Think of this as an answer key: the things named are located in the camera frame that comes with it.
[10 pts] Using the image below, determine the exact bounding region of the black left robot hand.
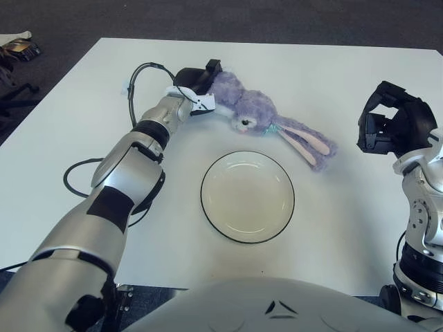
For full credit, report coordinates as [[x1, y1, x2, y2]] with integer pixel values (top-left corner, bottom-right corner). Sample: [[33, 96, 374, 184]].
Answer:
[[172, 59, 222, 96]]

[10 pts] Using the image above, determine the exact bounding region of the white object on floor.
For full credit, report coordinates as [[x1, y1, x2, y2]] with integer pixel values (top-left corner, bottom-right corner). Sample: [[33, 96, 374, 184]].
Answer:
[[0, 30, 33, 44]]

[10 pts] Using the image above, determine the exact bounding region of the white plate black rim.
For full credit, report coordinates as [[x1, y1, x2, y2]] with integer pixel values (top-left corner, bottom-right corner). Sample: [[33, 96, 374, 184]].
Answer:
[[200, 150, 296, 246]]

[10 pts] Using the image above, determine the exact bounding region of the black robot stand frame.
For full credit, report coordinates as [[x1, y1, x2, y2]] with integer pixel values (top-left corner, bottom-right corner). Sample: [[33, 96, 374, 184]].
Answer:
[[103, 284, 134, 332]]

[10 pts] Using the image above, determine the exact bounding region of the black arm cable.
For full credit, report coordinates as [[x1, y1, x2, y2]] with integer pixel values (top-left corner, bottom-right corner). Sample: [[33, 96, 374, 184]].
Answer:
[[64, 62, 181, 228], [393, 230, 406, 267]]

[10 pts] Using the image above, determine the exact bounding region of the purple plush bunny doll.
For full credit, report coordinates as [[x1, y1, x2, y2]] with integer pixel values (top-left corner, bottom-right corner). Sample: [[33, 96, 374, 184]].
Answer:
[[206, 68, 339, 173]]

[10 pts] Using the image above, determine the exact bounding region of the grey robot torso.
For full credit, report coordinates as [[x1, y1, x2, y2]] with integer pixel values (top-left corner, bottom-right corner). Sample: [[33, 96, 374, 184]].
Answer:
[[119, 276, 433, 332]]

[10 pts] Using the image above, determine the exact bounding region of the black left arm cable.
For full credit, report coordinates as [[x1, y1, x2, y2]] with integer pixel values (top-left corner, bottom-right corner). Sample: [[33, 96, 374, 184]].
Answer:
[[64, 62, 181, 228]]

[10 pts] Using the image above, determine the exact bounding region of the black office chair base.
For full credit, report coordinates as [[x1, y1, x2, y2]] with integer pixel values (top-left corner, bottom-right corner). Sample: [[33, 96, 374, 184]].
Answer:
[[0, 62, 41, 118]]

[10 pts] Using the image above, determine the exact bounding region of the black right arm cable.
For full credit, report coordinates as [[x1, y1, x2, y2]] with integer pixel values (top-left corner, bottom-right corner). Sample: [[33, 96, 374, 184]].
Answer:
[[393, 230, 406, 267]]

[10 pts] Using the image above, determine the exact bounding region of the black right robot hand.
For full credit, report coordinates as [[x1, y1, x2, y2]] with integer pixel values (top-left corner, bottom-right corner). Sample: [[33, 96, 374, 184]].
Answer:
[[356, 81, 437, 160]]

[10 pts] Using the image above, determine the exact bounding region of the dark box on floor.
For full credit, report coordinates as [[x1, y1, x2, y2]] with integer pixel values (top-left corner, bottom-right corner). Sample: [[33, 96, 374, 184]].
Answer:
[[0, 40, 43, 62]]

